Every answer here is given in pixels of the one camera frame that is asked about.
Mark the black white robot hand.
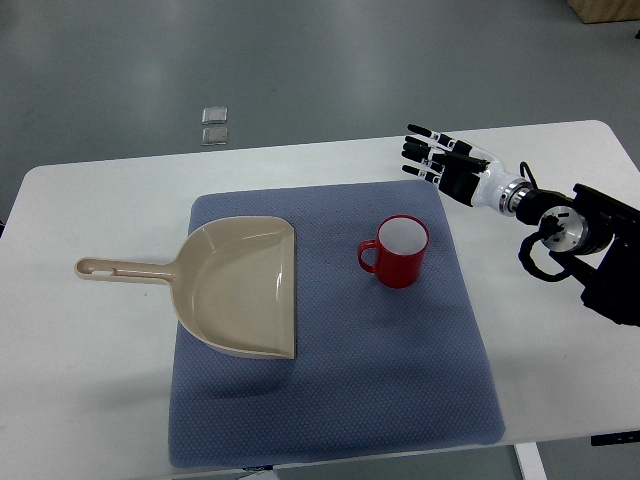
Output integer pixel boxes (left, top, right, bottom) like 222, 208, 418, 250
402, 124, 513, 213

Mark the red mug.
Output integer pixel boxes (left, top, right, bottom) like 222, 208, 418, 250
357, 215, 430, 289

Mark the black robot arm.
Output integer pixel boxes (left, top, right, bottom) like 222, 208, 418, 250
508, 162, 639, 327

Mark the beige plastic dustpan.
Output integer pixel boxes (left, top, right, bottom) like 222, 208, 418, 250
75, 216, 296, 360

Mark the wooden box corner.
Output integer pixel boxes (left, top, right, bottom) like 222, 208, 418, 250
567, 0, 639, 24

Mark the blue textured mat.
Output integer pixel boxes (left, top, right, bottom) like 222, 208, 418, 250
168, 180, 505, 468

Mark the lower metal floor plate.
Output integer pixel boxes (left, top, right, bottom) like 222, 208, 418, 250
201, 126, 229, 146

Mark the metal floor plate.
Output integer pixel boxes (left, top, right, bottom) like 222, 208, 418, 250
201, 106, 228, 125
201, 126, 229, 146

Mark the upper metal floor plate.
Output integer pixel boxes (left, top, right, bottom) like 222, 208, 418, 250
201, 106, 228, 125

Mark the white table leg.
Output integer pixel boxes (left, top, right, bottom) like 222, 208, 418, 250
514, 442, 548, 480

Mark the black table control panel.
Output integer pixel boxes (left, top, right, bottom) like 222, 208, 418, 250
590, 431, 640, 447

